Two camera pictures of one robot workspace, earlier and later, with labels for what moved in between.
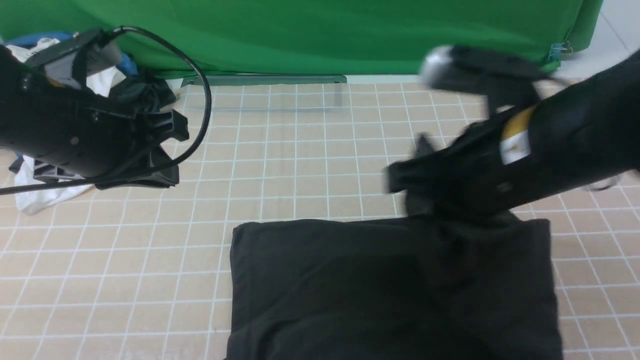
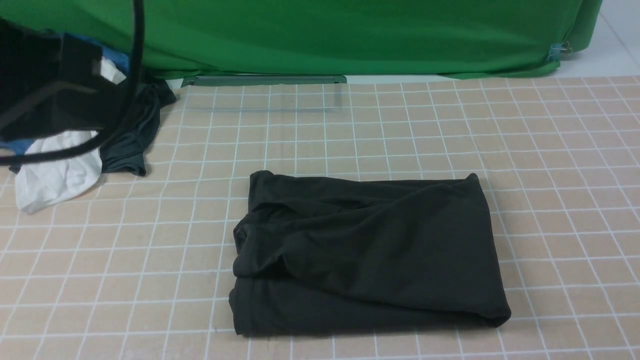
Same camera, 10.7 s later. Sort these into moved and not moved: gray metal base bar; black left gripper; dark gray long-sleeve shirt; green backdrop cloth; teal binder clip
Moved: dark gray long-sleeve shirt; black left gripper
Not moved: gray metal base bar; green backdrop cloth; teal binder clip
